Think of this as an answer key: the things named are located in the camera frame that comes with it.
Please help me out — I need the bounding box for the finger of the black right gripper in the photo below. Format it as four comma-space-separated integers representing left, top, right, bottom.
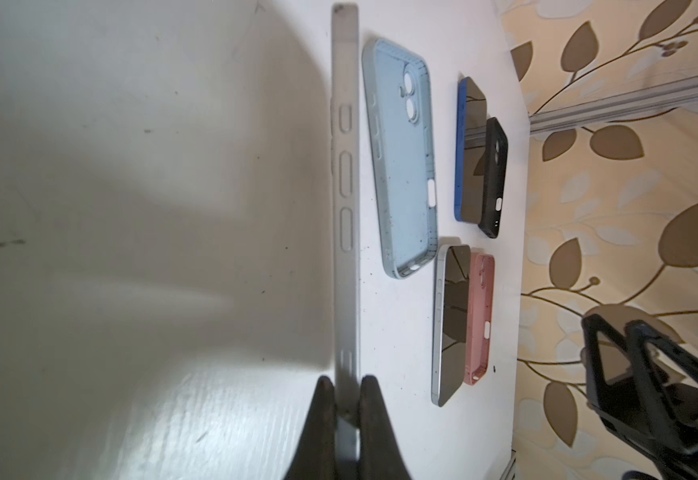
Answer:
582, 314, 673, 447
626, 321, 698, 455

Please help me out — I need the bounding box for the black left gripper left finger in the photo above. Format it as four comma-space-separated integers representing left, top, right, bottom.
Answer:
284, 376, 336, 480

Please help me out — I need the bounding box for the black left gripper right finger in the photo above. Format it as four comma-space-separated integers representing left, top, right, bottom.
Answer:
358, 375, 411, 480

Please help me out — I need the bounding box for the pink phone case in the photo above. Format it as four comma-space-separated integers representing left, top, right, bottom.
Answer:
463, 251, 495, 385

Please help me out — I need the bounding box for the black phone case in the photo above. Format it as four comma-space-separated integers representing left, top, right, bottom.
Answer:
479, 117, 508, 239

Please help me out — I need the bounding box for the black phone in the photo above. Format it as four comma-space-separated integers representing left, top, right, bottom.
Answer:
454, 77, 488, 224
331, 3, 360, 479

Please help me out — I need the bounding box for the light blue phone case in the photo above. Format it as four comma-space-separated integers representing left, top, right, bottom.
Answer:
362, 38, 438, 279

